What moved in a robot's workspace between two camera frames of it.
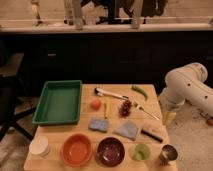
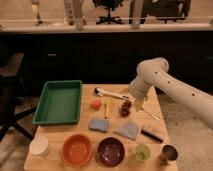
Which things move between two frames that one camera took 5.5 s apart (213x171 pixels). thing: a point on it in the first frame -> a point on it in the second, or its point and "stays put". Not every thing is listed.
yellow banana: [105, 109] stays put
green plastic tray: [59, 103] stays put
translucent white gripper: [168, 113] -> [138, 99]
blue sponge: [98, 124] stays put
